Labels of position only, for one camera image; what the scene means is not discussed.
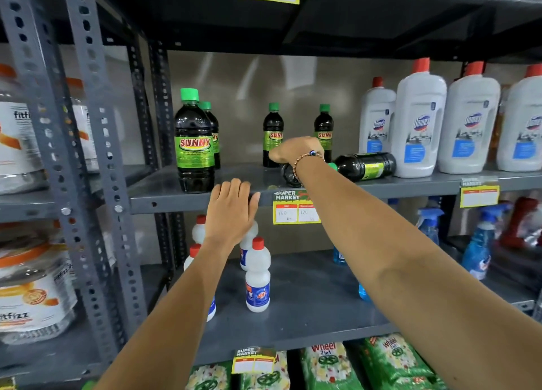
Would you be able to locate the person's right hand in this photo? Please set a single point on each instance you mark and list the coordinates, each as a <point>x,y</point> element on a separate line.
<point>296,147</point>

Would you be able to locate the person's left hand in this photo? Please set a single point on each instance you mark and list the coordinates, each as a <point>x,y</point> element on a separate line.
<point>228,216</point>

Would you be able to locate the person's right thumb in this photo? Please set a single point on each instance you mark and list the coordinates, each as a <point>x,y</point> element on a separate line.
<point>276,155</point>

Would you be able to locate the person's left middle finger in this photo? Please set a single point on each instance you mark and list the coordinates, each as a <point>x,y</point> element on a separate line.
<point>234,188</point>

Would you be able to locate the person's left thumb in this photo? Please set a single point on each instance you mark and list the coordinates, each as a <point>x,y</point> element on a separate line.
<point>255,203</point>

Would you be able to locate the person's left little finger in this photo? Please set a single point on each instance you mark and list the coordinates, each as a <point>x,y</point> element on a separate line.
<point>214,193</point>

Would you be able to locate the dark bottle green label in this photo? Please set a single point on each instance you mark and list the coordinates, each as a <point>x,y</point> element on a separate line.
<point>289,176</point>
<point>366,166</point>

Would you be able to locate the person's right forearm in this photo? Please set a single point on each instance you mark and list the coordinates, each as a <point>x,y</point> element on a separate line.
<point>406,267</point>

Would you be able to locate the person's left forearm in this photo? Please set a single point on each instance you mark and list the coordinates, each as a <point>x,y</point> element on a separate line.
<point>178,317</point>

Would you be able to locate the small white bottle red cap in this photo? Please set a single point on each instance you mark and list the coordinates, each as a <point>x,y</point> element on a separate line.
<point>246,254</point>
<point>199,231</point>
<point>258,279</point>
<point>191,256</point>

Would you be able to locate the large dark bottle green cap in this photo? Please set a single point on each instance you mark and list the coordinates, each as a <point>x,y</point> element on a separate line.
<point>194,148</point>

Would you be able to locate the blue liquid bottle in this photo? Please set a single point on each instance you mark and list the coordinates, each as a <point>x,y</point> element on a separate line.
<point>338,256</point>
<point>364,293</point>

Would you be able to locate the large white bottle red cap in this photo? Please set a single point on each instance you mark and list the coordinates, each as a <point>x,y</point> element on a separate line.
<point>468,123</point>
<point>417,123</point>
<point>523,127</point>
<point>376,119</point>

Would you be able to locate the grey metal shelving rack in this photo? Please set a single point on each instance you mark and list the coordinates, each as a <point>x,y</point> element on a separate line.
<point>309,301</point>
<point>48,114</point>

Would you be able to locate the clear jar orange lid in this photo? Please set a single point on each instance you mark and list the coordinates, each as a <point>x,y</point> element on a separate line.
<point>17,140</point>
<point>84,127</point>
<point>34,292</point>

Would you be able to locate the blue spray bottle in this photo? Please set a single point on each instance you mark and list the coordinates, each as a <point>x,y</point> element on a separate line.
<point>478,250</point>
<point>430,224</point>

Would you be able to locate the green detergent packet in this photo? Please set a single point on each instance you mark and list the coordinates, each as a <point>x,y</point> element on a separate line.
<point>209,379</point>
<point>330,368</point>
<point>396,360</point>
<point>271,379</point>

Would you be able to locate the red spray bottle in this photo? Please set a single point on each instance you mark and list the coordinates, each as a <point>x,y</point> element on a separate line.
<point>516,222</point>

